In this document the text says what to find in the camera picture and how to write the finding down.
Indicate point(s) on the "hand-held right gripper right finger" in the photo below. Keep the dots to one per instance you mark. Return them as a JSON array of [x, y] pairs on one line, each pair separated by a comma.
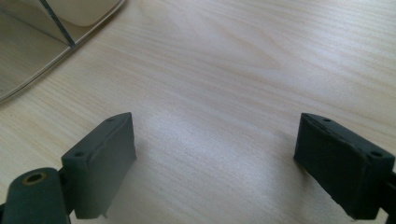
[[345, 168]]

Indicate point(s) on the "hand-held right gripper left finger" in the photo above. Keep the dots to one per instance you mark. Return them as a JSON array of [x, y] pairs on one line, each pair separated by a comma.
[[101, 168]]

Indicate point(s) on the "metal divided tray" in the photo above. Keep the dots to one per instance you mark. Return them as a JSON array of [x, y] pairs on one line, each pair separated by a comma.
[[29, 40]]

